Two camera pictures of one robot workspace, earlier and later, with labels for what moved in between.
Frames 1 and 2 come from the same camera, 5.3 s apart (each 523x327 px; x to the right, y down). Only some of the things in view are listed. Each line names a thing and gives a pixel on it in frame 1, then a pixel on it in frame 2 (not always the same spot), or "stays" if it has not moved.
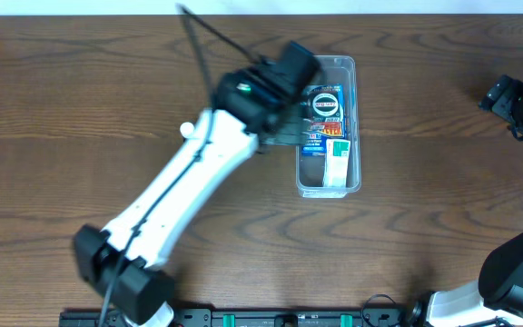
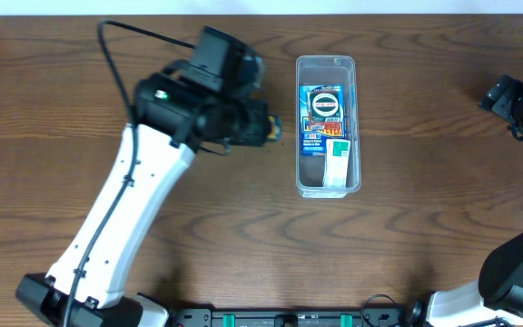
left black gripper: (279, 126) to (237, 127)
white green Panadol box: (337, 155) stays
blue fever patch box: (324, 117) stays
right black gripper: (504, 98) stays
